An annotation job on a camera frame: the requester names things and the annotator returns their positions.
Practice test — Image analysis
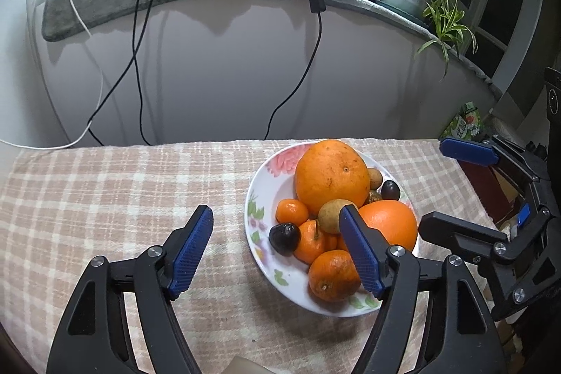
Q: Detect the small brown fruit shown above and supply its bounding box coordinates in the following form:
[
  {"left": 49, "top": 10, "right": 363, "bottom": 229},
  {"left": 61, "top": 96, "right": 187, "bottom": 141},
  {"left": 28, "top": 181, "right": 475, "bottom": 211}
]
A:
[{"left": 365, "top": 190, "right": 383, "bottom": 204}]

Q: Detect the mandarin with stem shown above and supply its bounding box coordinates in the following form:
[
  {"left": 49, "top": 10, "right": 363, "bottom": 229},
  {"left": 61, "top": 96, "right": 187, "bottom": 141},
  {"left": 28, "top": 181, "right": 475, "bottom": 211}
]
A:
[{"left": 294, "top": 220, "right": 338, "bottom": 265}]

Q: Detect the black cable with inline box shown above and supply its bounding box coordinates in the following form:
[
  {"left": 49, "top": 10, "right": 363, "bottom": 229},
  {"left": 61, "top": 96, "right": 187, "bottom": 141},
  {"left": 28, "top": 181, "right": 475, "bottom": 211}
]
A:
[{"left": 263, "top": 0, "right": 328, "bottom": 141}]

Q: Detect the dark plum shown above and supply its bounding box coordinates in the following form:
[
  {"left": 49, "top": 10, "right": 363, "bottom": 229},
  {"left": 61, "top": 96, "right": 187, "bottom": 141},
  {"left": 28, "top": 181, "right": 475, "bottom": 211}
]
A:
[
  {"left": 379, "top": 179, "right": 401, "bottom": 201},
  {"left": 268, "top": 223, "right": 302, "bottom": 256}
]

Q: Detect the white cable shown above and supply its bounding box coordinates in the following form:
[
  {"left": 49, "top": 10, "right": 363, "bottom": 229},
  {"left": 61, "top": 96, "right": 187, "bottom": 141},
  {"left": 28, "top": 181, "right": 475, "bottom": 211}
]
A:
[{"left": 0, "top": 0, "right": 107, "bottom": 150}]

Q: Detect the checked beige tablecloth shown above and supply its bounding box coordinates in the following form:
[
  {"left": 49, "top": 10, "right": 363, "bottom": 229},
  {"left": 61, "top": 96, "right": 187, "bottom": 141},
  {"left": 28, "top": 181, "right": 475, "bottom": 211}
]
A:
[{"left": 0, "top": 136, "right": 499, "bottom": 374}]

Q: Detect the small oval orange kumquat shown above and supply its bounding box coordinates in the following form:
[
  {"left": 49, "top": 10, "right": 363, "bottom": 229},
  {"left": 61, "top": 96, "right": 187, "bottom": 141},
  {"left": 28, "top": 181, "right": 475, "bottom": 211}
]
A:
[{"left": 275, "top": 198, "right": 309, "bottom": 226}]

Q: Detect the black cable left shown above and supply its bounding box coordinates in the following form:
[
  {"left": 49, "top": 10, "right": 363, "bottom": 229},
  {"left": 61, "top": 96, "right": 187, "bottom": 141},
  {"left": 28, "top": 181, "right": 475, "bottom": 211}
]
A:
[{"left": 86, "top": 0, "right": 221, "bottom": 147}]

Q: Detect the floral white plate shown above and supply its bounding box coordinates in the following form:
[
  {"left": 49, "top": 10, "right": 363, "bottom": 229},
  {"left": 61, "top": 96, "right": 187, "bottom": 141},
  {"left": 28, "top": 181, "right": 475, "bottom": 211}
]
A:
[{"left": 244, "top": 141, "right": 414, "bottom": 318}]

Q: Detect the large orange rear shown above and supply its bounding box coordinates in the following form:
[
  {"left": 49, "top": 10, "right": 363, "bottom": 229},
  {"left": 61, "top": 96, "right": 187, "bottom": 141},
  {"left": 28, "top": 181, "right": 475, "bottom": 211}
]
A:
[{"left": 294, "top": 140, "right": 370, "bottom": 216}]

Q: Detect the large orange front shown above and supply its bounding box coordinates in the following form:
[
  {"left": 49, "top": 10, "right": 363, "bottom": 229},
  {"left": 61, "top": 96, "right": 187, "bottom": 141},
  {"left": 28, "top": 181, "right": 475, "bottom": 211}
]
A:
[{"left": 358, "top": 200, "right": 418, "bottom": 252}]

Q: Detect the large orange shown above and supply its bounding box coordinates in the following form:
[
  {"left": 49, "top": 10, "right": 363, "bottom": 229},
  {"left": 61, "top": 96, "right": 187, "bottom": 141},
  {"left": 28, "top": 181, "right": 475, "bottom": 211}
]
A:
[
  {"left": 294, "top": 140, "right": 370, "bottom": 216},
  {"left": 358, "top": 200, "right": 418, "bottom": 252}
]

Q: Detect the brown kiwi-like fruit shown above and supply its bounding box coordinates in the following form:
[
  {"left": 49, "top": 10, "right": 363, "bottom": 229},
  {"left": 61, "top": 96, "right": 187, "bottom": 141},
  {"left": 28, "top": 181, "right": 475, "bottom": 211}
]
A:
[{"left": 317, "top": 199, "right": 357, "bottom": 234}]

